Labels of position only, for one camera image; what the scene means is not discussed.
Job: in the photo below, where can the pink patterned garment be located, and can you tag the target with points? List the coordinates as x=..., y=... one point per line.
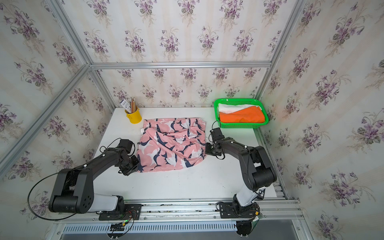
x=171, y=144

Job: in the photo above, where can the green plastic basket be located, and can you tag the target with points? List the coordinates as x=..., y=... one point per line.
x=240, y=102

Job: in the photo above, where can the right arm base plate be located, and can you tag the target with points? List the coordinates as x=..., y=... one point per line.
x=234, y=210

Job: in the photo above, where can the yellow pencil cup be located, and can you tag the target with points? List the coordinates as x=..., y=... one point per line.
x=135, y=117

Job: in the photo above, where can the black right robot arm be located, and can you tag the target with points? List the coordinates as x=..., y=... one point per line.
x=257, y=170

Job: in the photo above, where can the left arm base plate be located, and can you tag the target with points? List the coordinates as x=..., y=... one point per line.
x=130, y=212

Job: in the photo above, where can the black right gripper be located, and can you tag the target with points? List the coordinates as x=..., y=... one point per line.
x=207, y=149

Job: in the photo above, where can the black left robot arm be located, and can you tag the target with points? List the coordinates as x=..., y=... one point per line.
x=74, y=188

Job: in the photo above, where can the white shorts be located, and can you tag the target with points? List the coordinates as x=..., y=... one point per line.
x=229, y=109

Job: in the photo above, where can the orange cloth garment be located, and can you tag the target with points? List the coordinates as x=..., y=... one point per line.
x=251, y=114

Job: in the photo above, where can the wooden pencils bundle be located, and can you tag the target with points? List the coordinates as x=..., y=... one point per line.
x=133, y=105

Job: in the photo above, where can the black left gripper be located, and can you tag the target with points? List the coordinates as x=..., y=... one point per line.
x=135, y=167

